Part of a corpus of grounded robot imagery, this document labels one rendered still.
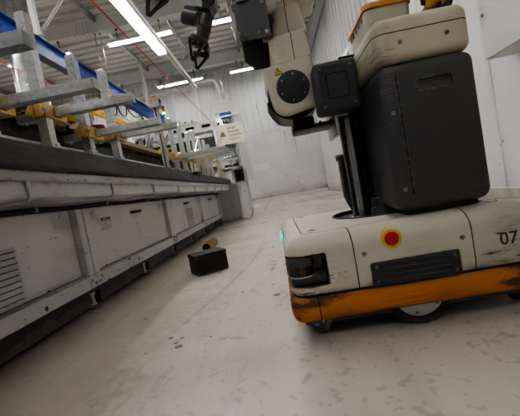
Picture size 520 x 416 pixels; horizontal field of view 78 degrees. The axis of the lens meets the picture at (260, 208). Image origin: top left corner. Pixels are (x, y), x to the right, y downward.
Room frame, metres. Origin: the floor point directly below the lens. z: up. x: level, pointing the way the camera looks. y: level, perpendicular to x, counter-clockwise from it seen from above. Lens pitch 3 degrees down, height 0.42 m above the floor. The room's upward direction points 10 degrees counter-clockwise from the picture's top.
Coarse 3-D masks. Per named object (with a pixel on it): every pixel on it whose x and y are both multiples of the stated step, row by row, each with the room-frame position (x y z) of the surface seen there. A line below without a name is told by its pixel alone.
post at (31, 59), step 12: (24, 12) 1.14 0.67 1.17; (24, 24) 1.14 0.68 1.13; (36, 48) 1.17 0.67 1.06; (24, 60) 1.14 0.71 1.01; (36, 60) 1.16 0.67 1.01; (36, 72) 1.14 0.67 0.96; (36, 84) 1.14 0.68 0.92; (36, 120) 1.14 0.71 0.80; (48, 120) 1.15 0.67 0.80; (48, 132) 1.14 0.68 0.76
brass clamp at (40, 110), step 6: (42, 102) 1.13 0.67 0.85; (30, 108) 1.11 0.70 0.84; (36, 108) 1.11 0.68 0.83; (42, 108) 1.12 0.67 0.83; (48, 108) 1.15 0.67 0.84; (30, 114) 1.11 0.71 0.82; (36, 114) 1.11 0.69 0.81; (42, 114) 1.13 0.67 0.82; (48, 114) 1.14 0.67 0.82; (54, 114) 1.18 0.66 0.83; (54, 120) 1.19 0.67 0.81; (60, 120) 1.21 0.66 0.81; (66, 120) 1.24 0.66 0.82
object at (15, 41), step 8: (8, 32) 0.67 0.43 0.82; (16, 32) 0.67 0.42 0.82; (24, 32) 0.67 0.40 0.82; (0, 40) 0.67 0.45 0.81; (8, 40) 0.67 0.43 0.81; (16, 40) 0.67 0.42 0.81; (24, 40) 0.67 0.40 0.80; (32, 40) 0.69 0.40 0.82; (0, 48) 0.67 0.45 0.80; (8, 48) 0.67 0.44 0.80; (16, 48) 0.68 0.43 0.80; (24, 48) 0.68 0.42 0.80; (32, 48) 0.69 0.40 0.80; (0, 56) 0.70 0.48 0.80
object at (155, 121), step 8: (144, 120) 1.42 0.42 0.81; (152, 120) 1.42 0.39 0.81; (160, 120) 1.44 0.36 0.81; (104, 128) 1.43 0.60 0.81; (112, 128) 1.43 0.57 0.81; (120, 128) 1.42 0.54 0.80; (128, 128) 1.42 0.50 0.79; (136, 128) 1.42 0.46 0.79; (144, 128) 1.45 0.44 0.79; (64, 136) 1.44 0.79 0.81; (72, 136) 1.43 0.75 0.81
